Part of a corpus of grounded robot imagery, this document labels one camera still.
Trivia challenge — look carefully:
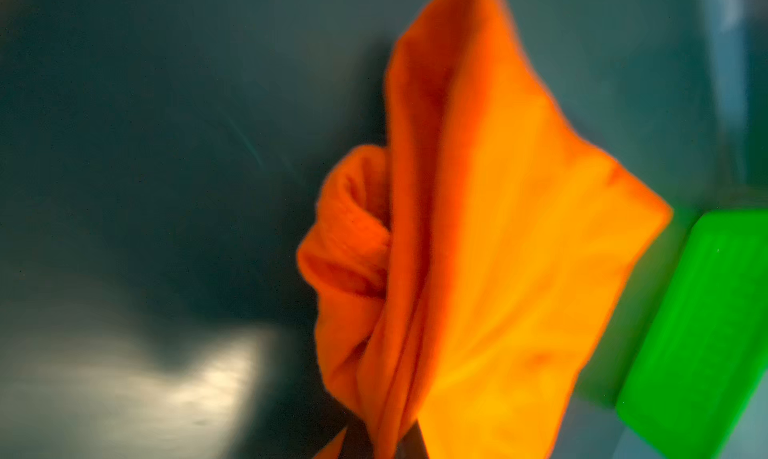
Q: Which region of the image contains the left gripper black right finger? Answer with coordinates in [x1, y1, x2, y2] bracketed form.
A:
[395, 422, 429, 459]

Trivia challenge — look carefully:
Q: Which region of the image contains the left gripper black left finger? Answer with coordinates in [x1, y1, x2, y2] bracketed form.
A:
[338, 419, 373, 459]

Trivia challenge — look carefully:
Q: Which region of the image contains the orange t shirt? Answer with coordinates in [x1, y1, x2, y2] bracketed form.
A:
[297, 0, 671, 458]

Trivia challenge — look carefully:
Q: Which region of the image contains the green plastic basket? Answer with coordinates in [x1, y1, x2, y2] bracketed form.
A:
[616, 209, 767, 458]

